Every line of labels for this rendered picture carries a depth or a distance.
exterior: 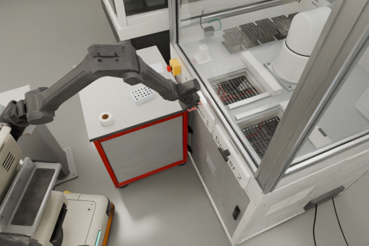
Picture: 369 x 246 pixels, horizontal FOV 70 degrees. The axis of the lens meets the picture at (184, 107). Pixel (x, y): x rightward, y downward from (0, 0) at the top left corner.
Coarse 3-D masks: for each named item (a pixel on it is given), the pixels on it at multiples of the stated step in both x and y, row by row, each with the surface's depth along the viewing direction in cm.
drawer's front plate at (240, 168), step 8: (216, 128) 123; (224, 136) 119; (224, 144) 119; (232, 152) 114; (232, 160) 116; (240, 160) 111; (232, 168) 118; (240, 168) 110; (248, 176) 107; (240, 184) 116
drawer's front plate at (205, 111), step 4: (200, 96) 134; (204, 104) 131; (200, 108) 136; (204, 108) 130; (208, 108) 129; (204, 112) 132; (208, 112) 128; (208, 116) 128; (212, 116) 126; (204, 120) 136; (208, 120) 130; (212, 120) 125; (208, 124) 132; (212, 124) 127; (208, 128) 134; (212, 128) 130
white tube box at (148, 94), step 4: (140, 88) 156; (144, 88) 158; (148, 88) 157; (132, 92) 154; (140, 92) 155; (144, 92) 154; (148, 92) 154; (152, 92) 155; (132, 96) 152; (136, 96) 152; (144, 96) 152; (148, 96) 152; (152, 96) 154; (136, 100) 150; (140, 100) 151; (144, 100) 153; (136, 104) 152
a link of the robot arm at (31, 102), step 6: (30, 96) 86; (18, 102) 88; (24, 102) 87; (30, 102) 86; (36, 102) 86; (18, 108) 88; (24, 108) 89; (30, 108) 86; (36, 108) 86; (18, 114) 88; (24, 114) 86
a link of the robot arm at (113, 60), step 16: (96, 48) 68; (112, 48) 70; (128, 48) 73; (80, 64) 71; (96, 64) 66; (112, 64) 68; (128, 64) 71; (64, 80) 75; (80, 80) 72; (48, 96) 80; (64, 96) 79; (32, 112) 85; (48, 112) 85
